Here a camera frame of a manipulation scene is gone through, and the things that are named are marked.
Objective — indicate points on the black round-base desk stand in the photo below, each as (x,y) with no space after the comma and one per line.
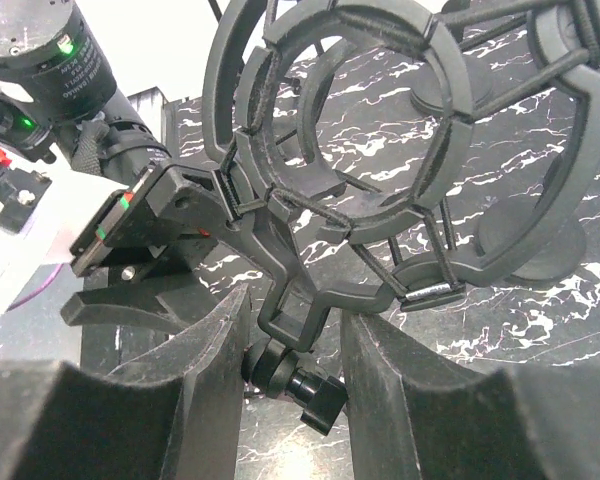
(570,183)

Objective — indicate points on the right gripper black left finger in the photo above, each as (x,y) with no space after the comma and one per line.
(171,413)

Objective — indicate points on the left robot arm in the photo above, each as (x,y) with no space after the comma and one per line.
(83,180)

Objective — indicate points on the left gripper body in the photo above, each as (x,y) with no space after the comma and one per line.
(169,201)

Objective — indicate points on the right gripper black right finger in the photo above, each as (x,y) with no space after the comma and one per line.
(414,414)

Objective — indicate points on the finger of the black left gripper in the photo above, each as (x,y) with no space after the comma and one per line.
(167,304)

